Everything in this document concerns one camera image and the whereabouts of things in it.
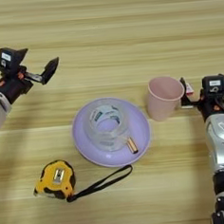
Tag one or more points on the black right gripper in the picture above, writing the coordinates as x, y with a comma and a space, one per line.
211, 104

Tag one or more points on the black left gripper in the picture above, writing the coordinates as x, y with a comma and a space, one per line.
13, 86

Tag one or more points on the pink plastic cup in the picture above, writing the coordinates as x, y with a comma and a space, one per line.
165, 97

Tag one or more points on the clear adhesive tape roll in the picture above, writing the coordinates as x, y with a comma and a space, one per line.
108, 139

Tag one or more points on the small red white box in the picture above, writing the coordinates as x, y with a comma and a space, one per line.
189, 88

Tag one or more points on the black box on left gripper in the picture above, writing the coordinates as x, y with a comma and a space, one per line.
8, 60

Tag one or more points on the purple round plate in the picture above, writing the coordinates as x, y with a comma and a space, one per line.
140, 130

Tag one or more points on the small brass battery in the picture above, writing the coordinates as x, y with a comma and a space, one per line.
131, 145

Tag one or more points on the yellow black tape measure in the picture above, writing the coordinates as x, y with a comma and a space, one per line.
55, 180

